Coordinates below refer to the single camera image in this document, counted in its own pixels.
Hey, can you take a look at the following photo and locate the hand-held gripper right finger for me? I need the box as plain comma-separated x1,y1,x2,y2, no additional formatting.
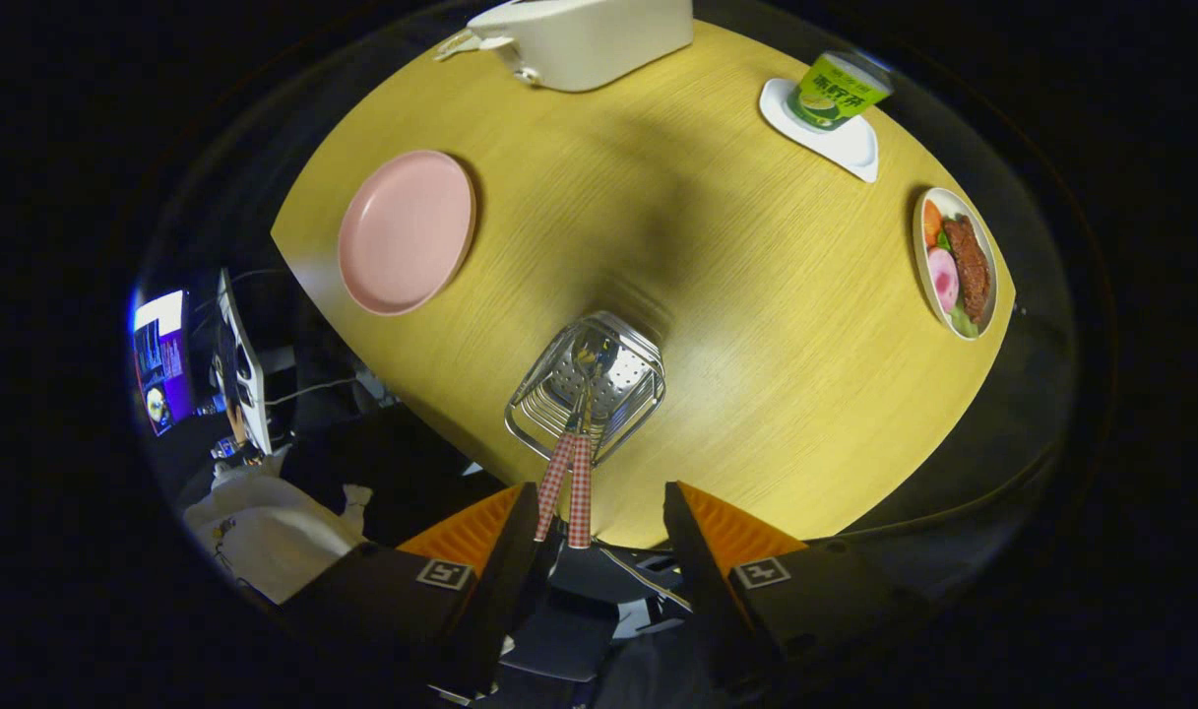
662,481,929,690

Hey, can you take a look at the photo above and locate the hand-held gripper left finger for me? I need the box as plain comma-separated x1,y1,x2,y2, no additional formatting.
284,482,540,695

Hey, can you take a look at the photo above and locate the checkered handle metal fork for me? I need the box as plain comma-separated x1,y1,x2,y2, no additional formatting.
535,389,590,543

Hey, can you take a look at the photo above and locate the checkered handle metal spoon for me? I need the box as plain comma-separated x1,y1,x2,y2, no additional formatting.
567,328,621,549

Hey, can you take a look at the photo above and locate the white cloth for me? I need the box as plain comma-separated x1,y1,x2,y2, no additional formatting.
183,448,373,604

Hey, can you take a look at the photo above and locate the pink plate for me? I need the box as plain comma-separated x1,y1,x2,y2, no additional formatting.
338,150,478,317

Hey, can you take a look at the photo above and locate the pink round food slice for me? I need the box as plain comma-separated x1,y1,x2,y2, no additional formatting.
928,246,960,314

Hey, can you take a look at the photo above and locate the lit computer monitor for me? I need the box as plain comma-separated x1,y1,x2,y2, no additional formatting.
131,290,196,437

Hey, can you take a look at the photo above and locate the brown meat piece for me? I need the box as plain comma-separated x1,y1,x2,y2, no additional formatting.
943,215,991,321

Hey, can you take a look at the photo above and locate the white plate of food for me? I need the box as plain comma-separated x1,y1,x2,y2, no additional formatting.
913,187,999,342

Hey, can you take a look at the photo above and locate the white coaster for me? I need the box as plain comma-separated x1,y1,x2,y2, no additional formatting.
759,78,880,184

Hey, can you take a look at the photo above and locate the green label drink bottle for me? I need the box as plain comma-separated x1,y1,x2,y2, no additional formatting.
785,51,895,133

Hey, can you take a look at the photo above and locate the white toaster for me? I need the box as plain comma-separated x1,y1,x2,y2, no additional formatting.
466,0,695,94

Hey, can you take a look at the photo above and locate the metal wire basket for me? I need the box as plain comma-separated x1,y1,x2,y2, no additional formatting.
504,310,667,468

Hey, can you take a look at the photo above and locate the black cable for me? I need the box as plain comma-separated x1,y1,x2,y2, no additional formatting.
264,377,360,407

